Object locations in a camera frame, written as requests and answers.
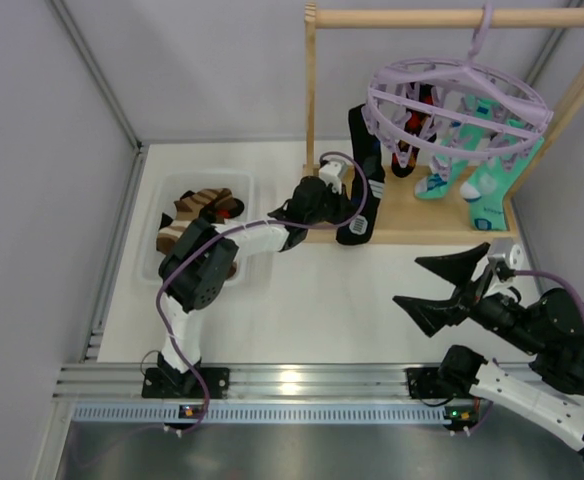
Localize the black sport sock grey patches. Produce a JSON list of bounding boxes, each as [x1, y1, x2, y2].
[[336, 104, 385, 246]]

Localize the mint green blue sock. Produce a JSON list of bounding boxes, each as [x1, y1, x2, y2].
[[460, 136, 544, 231]]

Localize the brown tan striped sock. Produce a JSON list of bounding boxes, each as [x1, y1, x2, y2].
[[155, 188, 245, 255]]

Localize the red yellow black argyle sock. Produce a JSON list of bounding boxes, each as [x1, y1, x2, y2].
[[390, 83, 439, 179]]

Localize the mint green sport sock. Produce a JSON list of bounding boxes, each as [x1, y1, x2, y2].
[[414, 95, 502, 200]]

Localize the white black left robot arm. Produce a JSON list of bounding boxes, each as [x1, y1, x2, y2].
[[155, 176, 366, 387]]

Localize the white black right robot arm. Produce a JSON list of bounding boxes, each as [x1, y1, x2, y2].
[[393, 239, 584, 462]]

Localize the purple round clip hanger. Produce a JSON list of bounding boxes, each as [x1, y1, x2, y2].
[[362, 4, 553, 164]]

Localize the wooden hanging rack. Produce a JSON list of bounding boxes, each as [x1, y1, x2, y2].
[[304, 3, 584, 245]]

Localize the white plastic laundry basket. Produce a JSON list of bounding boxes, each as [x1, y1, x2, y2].
[[138, 169, 255, 288]]

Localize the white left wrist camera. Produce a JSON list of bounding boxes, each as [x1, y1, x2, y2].
[[318, 159, 348, 195]]

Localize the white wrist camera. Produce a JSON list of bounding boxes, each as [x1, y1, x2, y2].
[[487, 238, 524, 282], [318, 159, 348, 195]]

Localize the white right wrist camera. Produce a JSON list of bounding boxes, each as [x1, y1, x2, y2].
[[487, 238, 524, 282]]

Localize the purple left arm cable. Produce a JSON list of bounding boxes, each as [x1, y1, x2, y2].
[[155, 150, 371, 426]]

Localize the grey slotted cable duct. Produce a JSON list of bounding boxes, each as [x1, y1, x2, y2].
[[73, 403, 476, 425]]

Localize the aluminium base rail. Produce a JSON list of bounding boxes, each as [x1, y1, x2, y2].
[[53, 363, 421, 401]]

